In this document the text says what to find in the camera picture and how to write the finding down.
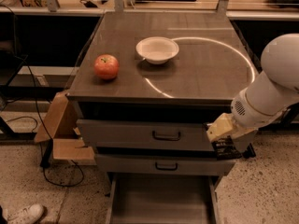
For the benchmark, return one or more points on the grey drawer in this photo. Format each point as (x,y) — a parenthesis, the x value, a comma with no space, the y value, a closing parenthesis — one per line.
(144,135)
(162,165)

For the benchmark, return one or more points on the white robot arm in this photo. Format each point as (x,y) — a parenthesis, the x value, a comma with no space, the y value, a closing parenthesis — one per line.
(264,100)

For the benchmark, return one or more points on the brown cardboard box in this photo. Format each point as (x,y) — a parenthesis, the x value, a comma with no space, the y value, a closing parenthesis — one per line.
(60,126)

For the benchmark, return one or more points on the top grey drawer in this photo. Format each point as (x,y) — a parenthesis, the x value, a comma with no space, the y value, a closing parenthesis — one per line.
(144,135)

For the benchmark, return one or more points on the open bottom drawer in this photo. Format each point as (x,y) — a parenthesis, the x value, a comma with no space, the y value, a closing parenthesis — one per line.
(162,199)

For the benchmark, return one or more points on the black cabinet caster wheel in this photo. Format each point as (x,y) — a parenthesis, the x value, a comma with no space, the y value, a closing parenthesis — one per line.
(249,152)

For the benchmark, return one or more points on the grey drawer cabinet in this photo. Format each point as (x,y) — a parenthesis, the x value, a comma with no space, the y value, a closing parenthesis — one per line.
(195,86)

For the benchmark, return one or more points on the red apple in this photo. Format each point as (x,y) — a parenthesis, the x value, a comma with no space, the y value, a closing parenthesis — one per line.
(106,67)

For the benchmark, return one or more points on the white bowl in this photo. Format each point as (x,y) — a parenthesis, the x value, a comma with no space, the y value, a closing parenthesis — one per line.
(156,49)

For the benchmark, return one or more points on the black rxbar chocolate wrapper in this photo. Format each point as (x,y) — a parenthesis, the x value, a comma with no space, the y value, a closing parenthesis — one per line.
(225,149)

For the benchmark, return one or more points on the low metal shelf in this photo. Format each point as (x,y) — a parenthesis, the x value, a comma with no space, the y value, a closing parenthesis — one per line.
(36,81)

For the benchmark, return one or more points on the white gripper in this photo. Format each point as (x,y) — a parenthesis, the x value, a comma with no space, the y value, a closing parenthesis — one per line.
(246,113)

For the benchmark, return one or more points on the white sneaker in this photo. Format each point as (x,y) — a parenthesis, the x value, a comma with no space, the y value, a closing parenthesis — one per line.
(27,215)

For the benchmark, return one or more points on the middle grey drawer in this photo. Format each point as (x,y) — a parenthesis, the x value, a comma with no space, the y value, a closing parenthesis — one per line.
(162,165)

